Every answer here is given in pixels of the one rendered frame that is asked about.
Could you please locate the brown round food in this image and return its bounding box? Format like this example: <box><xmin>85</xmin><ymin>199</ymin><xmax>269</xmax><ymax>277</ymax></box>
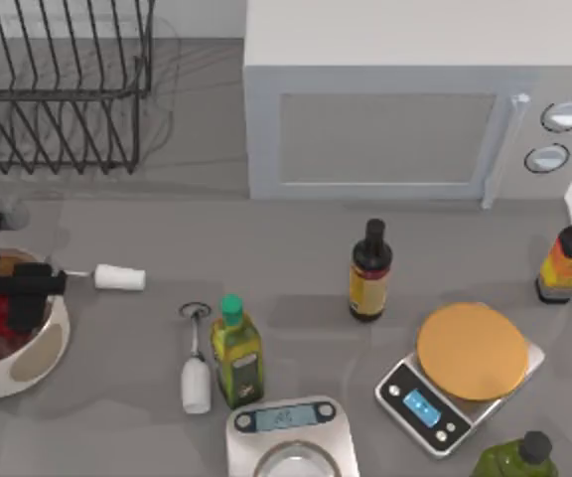
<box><xmin>0</xmin><ymin>249</ymin><xmax>45</xmax><ymax>278</ymax></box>

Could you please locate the white bowl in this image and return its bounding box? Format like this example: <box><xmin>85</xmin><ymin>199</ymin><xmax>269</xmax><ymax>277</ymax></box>
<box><xmin>0</xmin><ymin>247</ymin><xmax>74</xmax><ymax>401</ymax></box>

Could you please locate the white wine glass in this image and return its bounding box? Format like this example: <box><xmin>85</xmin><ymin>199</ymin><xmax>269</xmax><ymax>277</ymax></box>
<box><xmin>65</xmin><ymin>262</ymin><xmax>147</xmax><ymax>293</ymax></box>
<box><xmin>178</xmin><ymin>301</ymin><xmax>215</xmax><ymax>415</ymax></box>

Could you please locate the olive oil bottle green cap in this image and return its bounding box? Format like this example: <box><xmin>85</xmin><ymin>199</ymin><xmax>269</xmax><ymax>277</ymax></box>
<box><xmin>209</xmin><ymin>293</ymin><xmax>265</xmax><ymax>410</ymax></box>

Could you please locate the silver scale with glass plate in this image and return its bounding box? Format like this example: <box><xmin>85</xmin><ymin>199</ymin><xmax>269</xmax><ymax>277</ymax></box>
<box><xmin>224</xmin><ymin>395</ymin><xmax>362</xmax><ymax>477</ymax></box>

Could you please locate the black bottle with yellow label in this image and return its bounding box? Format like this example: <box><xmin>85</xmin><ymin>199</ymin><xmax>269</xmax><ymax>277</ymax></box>
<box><xmin>348</xmin><ymin>218</ymin><xmax>394</xmax><ymax>323</ymax></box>

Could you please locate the microwave oven door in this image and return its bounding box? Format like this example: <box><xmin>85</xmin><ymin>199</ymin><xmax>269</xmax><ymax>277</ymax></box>
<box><xmin>244</xmin><ymin>66</ymin><xmax>521</xmax><ymax>201</ymax></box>

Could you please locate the pale microwave oven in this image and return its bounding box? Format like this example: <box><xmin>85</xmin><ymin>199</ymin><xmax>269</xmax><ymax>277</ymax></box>
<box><xmin>243</xmin><ymin>0</ymin><xmax>572</xmax><ymax>210</ymax></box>

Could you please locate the silver scale with orange plate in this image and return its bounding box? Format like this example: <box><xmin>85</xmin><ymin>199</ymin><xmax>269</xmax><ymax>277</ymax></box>
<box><xmin>374</xmin><ymin>301</ymin><xmax>547</xmax><ymax>458</ymax></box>

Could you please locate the green bottle with black cap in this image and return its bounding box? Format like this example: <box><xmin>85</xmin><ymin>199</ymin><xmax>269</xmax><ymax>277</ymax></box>
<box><xmin>471</xmin><ymin>430</ymin><xmax>561</xmax><ymax>477</ymax></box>

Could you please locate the small microwave knob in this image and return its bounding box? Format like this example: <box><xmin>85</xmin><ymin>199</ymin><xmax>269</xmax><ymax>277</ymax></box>
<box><xmin>523</xmin><ymin>142</ymin><xmax>572</xmax><ymax>175</ymax></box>

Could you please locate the dark bottle with pink cap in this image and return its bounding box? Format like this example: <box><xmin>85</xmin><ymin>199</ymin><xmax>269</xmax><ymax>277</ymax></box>
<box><xmin>534</xmin><ymin>204</ymin><xmax>572</xmax><ymax>306</ymax></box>

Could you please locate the large microwave knob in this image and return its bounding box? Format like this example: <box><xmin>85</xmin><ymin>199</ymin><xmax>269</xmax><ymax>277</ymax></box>
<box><xmin>539</xmin><ymin>96</ymin><xmax>572</xmax><ymax>133</ymax></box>

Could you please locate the black wire dish rack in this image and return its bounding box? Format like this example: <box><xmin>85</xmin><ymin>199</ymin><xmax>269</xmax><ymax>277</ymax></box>
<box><xmin>0</xmin><ymin>0</ymin><xmax>157</xmax><ymax>176</ymax></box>

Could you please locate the pale microwave door handle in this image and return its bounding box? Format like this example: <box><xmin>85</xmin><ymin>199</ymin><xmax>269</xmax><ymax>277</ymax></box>
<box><xmin>481</xmin><ymin>90</ymin><xmax>531</xmax><ymax>211</ymax></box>

